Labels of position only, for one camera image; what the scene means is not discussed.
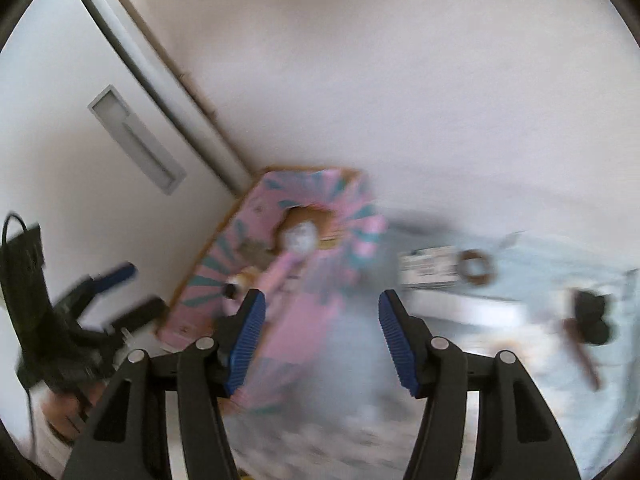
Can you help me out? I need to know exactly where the cream tube with black cap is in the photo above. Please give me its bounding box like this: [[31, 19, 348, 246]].
[[222, 266, 262, 302]]

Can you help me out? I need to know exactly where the brown hair tie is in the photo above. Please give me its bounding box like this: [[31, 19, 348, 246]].
[[457, 250, 496, 287]]

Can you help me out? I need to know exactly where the black and white printed box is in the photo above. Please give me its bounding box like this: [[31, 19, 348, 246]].
[[399, 246, 460, 289]]

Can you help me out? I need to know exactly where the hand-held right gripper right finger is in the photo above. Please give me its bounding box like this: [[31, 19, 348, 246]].
[[378, 290, 582, 480]]

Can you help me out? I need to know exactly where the pink and teal cardboard box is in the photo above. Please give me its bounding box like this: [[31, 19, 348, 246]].
[[157, 165, 389, 416]]

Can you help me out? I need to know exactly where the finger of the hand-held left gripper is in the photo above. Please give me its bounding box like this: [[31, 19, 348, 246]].
[[87, 261, 139, 295], [106, 296, 169, 335]]

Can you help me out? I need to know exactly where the black scrunchie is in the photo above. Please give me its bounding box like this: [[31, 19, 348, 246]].
[[571, 287, 617, 347]]

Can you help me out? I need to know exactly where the white refrigerator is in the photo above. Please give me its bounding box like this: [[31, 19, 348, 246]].
[[0, 0, 253, 456]]

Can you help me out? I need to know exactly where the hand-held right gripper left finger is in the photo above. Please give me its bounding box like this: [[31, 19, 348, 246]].
[[62, 289, 267, 480]]

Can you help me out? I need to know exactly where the white tube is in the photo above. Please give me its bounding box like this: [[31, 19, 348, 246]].
[[405, 292, 531, 332]]

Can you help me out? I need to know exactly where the blue floral cloth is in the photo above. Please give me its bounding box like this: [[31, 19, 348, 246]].
[[220, 220, 637, 480]]

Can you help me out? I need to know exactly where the person's left hand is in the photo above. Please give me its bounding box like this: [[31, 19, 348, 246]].
[[44, 387, 101, 445]]

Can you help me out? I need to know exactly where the brown strap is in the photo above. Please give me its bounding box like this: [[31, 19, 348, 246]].
[[562, 317, 602, 392]]

